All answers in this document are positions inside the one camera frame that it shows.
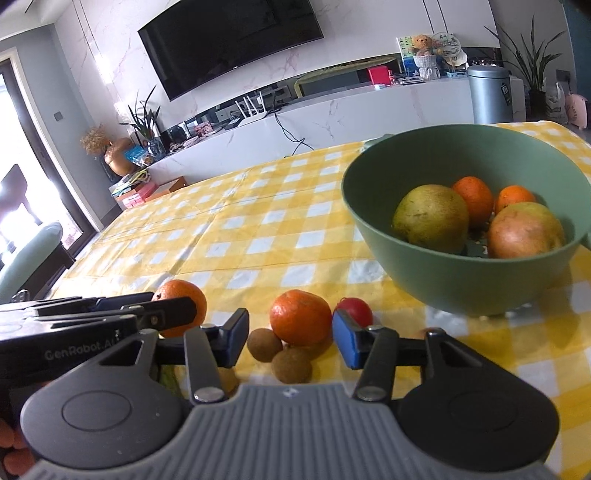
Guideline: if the stack of books and boxes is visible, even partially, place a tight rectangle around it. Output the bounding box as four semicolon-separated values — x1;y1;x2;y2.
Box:
109;171;187;210

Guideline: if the red cherry tomato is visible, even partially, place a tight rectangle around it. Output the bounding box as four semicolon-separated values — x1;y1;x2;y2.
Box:
335;297;374;328

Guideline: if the potted snake plant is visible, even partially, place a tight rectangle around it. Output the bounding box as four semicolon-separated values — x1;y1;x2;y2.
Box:
485;15;566;120

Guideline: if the reddish pear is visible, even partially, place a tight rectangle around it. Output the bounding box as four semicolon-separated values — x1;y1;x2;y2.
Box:
487;202;566;259

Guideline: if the white paper fan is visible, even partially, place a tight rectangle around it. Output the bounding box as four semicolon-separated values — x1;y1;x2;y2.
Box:
432;32;468;67

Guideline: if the yellow checkered tablecloth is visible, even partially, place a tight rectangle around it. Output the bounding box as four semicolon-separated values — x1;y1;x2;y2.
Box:
52;143;590;479

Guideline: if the white wifi router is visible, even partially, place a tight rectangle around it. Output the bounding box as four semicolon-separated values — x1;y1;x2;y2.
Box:
235;91;269;126

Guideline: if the brown longan fruit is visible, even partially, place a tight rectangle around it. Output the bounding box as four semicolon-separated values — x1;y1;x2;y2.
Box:
271;348;312;384
246;328;283;363

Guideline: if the black wall television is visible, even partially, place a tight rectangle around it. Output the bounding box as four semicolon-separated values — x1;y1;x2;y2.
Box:
138;0;324;100

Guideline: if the operator hand orange glove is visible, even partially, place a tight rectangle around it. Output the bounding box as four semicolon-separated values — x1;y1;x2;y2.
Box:
0;419;35;477

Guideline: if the orange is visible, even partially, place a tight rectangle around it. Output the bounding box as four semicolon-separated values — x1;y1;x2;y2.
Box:
151;279;207;338

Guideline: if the copper vase with flowers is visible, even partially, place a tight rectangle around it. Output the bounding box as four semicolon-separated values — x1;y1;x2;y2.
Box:
80;124;136;177

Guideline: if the green plastic bowl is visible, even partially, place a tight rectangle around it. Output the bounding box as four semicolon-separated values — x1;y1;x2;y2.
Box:
342;124;590;316

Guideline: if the green cushioned chair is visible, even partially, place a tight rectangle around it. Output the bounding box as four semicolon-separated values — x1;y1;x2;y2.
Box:
1;223;74;304

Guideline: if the green yellow pear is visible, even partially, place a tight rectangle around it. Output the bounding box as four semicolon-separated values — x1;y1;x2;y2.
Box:
392;184;470;254

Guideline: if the small potted green plant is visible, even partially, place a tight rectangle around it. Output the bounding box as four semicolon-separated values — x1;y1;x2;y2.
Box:
119;87;166;163

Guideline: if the teddy bear toy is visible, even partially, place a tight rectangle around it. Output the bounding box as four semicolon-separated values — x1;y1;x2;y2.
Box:
412;34;434;56

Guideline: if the green cucumber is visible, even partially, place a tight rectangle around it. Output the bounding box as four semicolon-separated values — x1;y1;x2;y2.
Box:
158;365;183;398

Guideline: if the pink piggy heater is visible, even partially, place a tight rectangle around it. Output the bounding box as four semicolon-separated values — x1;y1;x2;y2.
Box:
565;93;588;130

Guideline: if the silver trash can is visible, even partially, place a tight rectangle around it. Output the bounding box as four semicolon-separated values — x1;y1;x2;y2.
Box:
467;65;514;124

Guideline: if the red box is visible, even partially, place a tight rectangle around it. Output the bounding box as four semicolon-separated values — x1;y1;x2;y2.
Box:
368;65;393;86

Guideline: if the white marble tv cabinet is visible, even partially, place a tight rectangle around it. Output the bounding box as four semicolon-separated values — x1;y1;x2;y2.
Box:
147;75;477;186

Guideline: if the tangerine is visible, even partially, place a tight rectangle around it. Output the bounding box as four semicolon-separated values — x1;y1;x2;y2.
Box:
270;289;332;347
494;185;537;214
452;176;494;229

